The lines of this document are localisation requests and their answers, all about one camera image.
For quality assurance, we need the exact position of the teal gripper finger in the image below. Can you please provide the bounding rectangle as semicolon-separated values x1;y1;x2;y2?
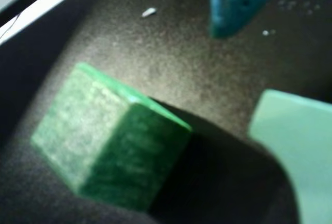
209;0;285;39

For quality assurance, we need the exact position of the dark green wooden cube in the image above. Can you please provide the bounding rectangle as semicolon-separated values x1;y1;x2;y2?
30;62;193;213

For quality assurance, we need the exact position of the light green U shape block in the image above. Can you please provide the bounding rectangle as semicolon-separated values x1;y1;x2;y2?
247;89;332;224

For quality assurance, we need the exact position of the small white debris speck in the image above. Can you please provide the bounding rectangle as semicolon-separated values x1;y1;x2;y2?
142;7;157;18

